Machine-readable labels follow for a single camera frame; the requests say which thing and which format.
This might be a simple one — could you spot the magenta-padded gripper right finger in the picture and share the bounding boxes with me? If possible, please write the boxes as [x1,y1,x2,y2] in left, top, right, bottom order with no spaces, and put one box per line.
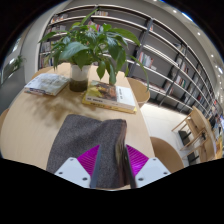
[123,145,172,189]

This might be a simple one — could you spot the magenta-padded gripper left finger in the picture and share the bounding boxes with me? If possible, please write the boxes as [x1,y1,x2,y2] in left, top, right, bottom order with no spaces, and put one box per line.
[54,144,103,190]

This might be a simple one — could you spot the zigzag striped grey-backed towel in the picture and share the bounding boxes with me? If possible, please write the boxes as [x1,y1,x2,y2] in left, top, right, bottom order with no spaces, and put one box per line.
[45,113,132,190]

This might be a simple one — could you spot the wooden slatted chair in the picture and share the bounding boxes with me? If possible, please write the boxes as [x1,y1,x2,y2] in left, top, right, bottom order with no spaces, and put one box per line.
[171,113,209,158]

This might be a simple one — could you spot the light wooden side table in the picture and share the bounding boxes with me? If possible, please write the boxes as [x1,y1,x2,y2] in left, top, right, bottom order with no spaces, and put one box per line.
[189,105,218,161]

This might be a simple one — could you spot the yellow book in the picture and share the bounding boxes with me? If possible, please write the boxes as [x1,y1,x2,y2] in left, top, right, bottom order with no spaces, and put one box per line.
[81,94,138,115]

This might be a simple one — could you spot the book with painted cover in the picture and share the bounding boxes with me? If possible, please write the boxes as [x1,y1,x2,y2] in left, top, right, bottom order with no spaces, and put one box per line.
[84,79,137,112]

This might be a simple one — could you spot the large white magazine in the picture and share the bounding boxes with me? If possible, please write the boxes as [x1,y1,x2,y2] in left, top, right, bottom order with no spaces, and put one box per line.
[23,72,71,97]

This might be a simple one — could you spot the small green potted plant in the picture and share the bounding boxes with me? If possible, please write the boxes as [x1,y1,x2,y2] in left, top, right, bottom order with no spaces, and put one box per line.
[12,54,27,73]

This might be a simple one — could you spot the grey bookshelf unit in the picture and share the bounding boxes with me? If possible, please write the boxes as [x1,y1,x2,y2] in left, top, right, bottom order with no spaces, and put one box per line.
[38,3,224,134]

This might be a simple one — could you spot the ceiling lights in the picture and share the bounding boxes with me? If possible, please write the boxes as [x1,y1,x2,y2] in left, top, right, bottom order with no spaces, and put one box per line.
[153,0,224,75]

